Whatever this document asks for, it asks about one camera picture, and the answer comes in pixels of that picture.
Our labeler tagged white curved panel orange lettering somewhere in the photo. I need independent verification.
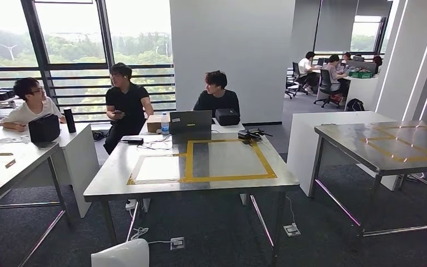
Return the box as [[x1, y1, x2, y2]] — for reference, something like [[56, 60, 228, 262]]
[[91, 239, 150, 267]]

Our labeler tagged steel workbench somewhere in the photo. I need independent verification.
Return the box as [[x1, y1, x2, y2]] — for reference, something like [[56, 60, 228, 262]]
[[309, 120, 427, 240], [83, 132, 301, 266]]

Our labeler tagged white desk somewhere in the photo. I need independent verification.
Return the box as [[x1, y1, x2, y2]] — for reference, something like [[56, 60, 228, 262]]
[[140, 117, 246, 136], [0, 123, 100, 218], [344, 73, 379, 111]]

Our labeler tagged grey laptop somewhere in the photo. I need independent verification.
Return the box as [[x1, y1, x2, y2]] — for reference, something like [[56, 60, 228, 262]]
[[169, 110, 213, 135]]

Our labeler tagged black antenna device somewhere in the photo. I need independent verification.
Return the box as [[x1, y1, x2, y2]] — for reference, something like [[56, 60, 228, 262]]
[[237, 128, 273, 143]]

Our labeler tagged yellow tape rectangle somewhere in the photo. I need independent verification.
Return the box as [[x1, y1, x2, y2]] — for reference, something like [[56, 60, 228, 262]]
[[127, 138, 277, 186]]

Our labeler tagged cardboard box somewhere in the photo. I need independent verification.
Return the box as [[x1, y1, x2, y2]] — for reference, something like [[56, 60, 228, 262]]
[[146, 115, 163, 134]]

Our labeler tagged white block table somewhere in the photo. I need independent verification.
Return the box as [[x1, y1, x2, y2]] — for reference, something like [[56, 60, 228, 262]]
[[287, 110, 400, 197]]

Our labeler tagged black office chair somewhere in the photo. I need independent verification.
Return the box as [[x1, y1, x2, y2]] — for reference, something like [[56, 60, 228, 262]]
[[285, 62, 304, 100], [314, 69, 343, 108]]

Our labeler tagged white floor socket box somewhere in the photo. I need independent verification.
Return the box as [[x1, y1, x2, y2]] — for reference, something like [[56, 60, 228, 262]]
[[283, 222, 301, 238], [170, 236, 186, 251]]

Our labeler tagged black backpack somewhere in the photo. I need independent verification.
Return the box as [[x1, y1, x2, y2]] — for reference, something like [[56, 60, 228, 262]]
[[345, 98, 365, 112]]

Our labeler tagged black thermos bottle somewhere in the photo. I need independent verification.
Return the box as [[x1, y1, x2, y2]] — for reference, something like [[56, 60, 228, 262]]
[[63, 107, 77, 134]]

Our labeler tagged black bag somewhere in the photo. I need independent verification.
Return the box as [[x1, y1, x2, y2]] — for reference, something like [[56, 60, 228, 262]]
[[28, 113, 61, 144]]

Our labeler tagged black cable bundle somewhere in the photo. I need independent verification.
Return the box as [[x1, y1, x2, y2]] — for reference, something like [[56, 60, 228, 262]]
[[138, 134, 173, 151]]

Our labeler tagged white floor cable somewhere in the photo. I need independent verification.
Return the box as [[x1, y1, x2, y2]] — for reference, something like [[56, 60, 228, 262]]
[[130, 226, 171, 246]]

